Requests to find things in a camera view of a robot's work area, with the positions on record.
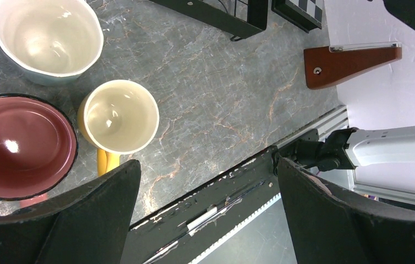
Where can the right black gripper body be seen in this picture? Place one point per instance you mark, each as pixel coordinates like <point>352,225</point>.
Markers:
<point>403,10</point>

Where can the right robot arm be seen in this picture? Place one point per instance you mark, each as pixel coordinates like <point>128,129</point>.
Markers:
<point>352,147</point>

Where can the black wire dish rack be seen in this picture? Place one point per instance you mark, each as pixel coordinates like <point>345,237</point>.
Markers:
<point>255,22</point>

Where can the pink speckled mug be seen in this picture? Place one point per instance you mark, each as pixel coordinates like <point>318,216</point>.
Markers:
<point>38,146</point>

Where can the light blue faceted mug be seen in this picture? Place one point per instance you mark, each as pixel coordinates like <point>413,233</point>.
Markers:
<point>51,42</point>

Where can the checkerboard calibration board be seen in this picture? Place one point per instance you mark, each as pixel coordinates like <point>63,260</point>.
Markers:
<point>305,14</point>

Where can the yellow mug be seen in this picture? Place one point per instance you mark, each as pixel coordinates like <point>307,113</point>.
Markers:
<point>120,117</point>

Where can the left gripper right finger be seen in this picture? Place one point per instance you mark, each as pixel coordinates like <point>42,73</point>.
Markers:
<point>330,224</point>

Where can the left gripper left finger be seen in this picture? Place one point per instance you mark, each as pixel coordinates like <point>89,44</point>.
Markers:
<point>88,224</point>

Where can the brown wooden stand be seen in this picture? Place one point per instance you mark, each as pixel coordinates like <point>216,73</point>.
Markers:
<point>332,65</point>

